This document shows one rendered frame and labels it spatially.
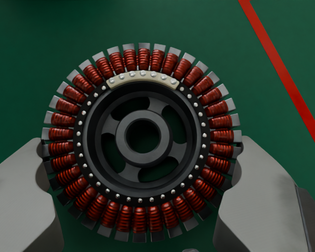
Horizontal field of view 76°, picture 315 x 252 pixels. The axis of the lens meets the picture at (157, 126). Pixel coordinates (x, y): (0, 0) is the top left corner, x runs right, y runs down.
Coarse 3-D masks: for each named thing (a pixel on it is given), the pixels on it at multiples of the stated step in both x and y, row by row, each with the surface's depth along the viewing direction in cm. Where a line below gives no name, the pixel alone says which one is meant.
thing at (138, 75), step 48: (144, 48) 12; (96, 96) 11; (144, 96) 14; (192, 96) 12; (48, 144) 11; (96, 144) 13; (192, 144) 13; (96, 192) 11; (144, 192) 11; (192, 192) 10; (144, 240) 10
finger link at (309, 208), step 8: (296, 192) 8; (304, 192) 8; (304, 200) 7; (312, 200) 7; (304, 208) 7; (312, 208) 7; (304, 216) 7; (312, 216) 7; (304, 224) 7; (312, 224) 7; (312, 232) 6; (312, 240) 6; (312, 248) 6
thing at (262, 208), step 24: (240, 144) 11; (240, 168) 9; (264, 168) 9; (240, 192) 8; (264, 192) 8; (288, 192) 8; (240, 216) 7; (264, 216) 7; (288, 216) 7; (216, 240) 7; (240, 240) 6; (264, 240) 6; (288, 240) 6
